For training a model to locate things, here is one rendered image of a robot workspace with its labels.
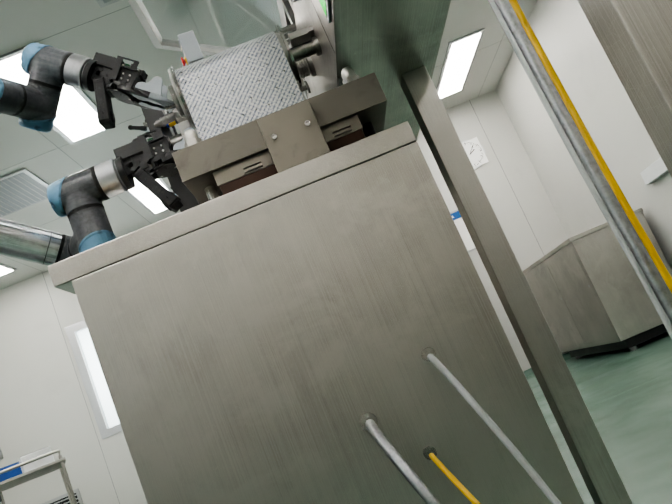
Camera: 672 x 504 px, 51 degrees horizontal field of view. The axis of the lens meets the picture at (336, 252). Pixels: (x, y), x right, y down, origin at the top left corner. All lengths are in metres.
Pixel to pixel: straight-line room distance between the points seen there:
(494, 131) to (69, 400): 5.04
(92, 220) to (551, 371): 1.01
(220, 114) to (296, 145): 0.32
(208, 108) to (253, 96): 0.10
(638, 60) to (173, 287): 0.78
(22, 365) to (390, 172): 6.71
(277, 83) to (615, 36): 0.91
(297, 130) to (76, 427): 6.39
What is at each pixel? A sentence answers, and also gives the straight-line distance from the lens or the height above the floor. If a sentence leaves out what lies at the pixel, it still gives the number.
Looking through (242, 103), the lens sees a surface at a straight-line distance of 1.55.
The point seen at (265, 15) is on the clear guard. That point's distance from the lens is 2.38.
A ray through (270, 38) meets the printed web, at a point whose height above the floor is 1.28.
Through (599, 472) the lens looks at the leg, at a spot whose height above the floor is 0.16.
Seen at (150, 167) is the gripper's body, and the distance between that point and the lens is 1.52.
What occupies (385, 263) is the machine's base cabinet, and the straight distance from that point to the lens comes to 1.18.
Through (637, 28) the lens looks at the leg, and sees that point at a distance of 0.78.
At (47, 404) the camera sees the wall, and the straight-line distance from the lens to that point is 7.59.
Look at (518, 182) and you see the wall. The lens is 7.47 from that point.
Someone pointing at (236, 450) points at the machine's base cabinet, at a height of 0.50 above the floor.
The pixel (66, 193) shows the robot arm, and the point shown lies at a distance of 1.55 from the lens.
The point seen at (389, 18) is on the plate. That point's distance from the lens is 1.45.
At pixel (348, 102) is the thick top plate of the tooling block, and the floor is 0.99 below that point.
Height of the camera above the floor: 0.51
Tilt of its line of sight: 11 degrees up
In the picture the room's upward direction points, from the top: 23 degrees counter-clockwise
